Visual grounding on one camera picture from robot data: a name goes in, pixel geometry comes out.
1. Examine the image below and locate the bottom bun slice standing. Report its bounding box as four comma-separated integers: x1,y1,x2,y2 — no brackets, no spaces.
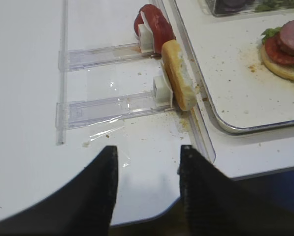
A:
162,40,196,111

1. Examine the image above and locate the white pusher block bun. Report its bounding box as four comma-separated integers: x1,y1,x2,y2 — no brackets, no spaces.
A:
153,63,173,108

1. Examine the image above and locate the purple cabbage in box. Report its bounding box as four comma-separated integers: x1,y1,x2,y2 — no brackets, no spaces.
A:
214,0,254,14

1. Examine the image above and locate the green lettuce in box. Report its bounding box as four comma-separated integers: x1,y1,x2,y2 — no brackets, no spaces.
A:
255,0,294,12

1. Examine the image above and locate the clear rail for tomato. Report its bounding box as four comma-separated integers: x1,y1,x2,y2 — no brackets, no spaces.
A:
58,43,157,72

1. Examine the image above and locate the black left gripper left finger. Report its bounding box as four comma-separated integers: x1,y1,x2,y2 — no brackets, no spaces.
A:
0,146,118,236

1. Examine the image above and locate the meat patty on burger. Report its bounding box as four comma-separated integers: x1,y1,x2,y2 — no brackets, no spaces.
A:
278,20,294,56

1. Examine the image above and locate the clear thin rod left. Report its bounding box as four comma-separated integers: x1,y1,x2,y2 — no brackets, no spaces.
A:
56,0,68,146

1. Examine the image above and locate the metal baking tray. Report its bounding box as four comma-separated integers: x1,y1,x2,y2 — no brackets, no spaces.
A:
175,0,294,133

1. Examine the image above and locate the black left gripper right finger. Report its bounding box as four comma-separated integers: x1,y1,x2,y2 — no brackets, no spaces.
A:
178,145,294,236

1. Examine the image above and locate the clear plastic ingredient box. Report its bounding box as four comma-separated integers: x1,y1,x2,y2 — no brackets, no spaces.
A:
198,0,294,17

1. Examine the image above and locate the clear rail for bun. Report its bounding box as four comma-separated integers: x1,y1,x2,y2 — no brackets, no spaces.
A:
55,91,173,130

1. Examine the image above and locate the tomato slice on burger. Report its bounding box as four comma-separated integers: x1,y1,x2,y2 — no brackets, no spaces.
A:
264,35,294,65

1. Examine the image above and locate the green lettuce on burger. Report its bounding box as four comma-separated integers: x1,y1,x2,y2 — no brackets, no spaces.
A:
260,27,281,49

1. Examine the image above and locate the bottom bun on tray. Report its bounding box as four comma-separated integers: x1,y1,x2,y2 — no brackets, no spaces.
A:
260,46,294,82

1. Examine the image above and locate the red tomato slices stack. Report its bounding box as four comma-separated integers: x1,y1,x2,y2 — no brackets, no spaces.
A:
134,4,176,54

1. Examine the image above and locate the white pusher block tomato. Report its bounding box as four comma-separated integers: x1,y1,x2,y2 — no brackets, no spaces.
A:
138,11,155,53

